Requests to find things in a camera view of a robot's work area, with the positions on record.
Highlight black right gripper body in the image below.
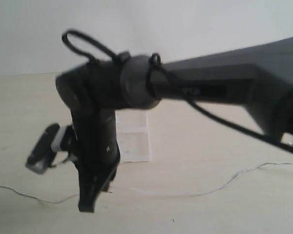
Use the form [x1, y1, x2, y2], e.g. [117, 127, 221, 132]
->
[69, 108, 122, 193]

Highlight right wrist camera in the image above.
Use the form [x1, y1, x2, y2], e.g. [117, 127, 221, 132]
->
[25, 123, 76, 175]

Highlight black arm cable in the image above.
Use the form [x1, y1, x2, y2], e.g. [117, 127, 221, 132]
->
[62, 29, 293, 159]

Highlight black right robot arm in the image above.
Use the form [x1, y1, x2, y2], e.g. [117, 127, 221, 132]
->
[56, 30, 293, 213]

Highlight clear plastic storage case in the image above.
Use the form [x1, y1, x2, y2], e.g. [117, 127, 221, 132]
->
[116, 110, 151, 163]

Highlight white wired earphones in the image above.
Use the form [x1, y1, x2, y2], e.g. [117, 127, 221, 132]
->
[0, 162, 293, 204]

